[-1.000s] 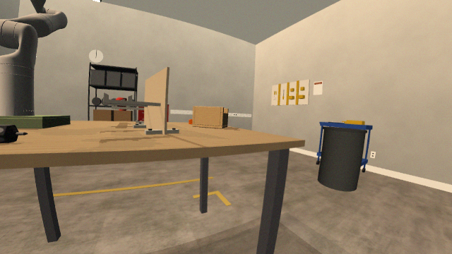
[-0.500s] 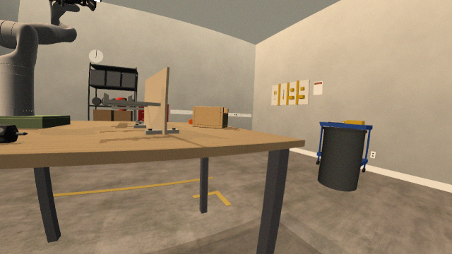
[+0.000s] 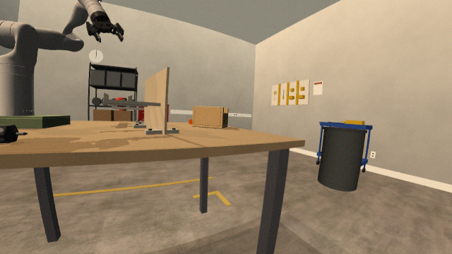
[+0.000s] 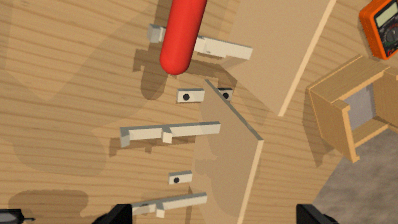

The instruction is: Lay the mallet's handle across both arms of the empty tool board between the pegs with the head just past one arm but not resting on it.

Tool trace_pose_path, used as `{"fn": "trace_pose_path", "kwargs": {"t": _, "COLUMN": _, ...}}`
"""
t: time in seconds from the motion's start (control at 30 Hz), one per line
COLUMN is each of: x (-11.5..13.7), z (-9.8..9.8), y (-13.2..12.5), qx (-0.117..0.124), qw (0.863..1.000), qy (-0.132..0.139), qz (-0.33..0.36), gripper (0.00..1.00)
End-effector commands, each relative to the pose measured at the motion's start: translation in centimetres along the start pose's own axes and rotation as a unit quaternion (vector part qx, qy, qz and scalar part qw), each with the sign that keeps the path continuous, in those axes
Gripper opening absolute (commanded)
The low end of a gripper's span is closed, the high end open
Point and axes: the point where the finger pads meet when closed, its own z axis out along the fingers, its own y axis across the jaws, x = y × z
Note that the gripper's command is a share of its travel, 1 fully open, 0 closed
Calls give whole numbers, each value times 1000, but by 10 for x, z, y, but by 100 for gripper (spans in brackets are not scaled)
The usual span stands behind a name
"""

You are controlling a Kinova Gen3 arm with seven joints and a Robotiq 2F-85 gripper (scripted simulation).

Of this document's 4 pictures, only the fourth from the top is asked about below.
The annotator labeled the orange digital multimeter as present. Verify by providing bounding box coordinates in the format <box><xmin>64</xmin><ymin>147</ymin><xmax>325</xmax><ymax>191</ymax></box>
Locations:
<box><xmin>359</xmin><ymin>0</ymin><xmax>398</xmax><ymax>60</ymax></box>

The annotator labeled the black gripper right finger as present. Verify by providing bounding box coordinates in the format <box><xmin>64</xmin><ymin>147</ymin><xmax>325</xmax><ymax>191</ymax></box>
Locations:
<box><xmin>296</xmin><ymin>204</ymin><xmax>339</xmax><ymax>224</ymax></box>

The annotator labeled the small wooden crate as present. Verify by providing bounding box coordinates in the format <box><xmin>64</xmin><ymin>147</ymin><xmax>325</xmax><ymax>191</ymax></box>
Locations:
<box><xmin>306</xmin><ymin>54</ymin><xmax>398</xmax><ymax>163</ymax></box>

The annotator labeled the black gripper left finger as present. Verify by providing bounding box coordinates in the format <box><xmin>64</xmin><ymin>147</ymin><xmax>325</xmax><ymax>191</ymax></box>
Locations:
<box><xmin>92</xmin><ymin>204</ymin><xmax>132</xmax><ymax>224</ymax></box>

